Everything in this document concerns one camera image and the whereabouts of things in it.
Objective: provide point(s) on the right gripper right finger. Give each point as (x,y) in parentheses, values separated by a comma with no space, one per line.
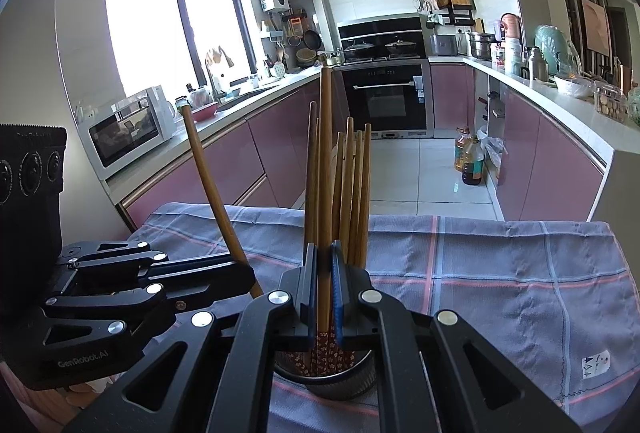
(435,373)

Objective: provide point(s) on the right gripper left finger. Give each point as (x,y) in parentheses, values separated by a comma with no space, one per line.
(208,373)

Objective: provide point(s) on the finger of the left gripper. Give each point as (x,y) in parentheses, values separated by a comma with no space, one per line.
(130,289)
(102,253)

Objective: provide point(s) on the black mesh utensil holder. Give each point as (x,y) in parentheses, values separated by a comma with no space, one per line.
(352,379)

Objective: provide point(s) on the bamboo chopstick red end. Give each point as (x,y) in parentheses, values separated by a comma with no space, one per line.
(356,195)
(348,179)
(211,191)
(324,282)
(337,186)
(309,200)
(316,182)
(363,229)

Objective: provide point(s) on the left hand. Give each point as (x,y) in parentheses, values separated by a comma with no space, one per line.
(52,409)

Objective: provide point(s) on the white microwave oven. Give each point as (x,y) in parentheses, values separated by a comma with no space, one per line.
(121,133)

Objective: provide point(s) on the blue plaid tablecloth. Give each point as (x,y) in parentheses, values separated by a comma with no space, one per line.
(557,298)

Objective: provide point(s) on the pink bowl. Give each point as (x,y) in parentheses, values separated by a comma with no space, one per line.
(204,113)

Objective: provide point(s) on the cooking oil bottle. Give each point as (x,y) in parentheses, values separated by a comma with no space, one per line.
(469,157)

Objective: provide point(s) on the black built-in oven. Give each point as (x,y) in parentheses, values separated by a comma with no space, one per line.
(393,96)

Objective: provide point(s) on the steel stock pot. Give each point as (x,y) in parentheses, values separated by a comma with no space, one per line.
(479,45)

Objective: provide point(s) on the black range hood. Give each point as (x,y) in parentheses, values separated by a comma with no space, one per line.
(382,37)

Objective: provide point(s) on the black camera box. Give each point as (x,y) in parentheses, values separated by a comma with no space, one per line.
(32,159)

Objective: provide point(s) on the black wall shelf rack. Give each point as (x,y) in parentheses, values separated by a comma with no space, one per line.
(438,13)

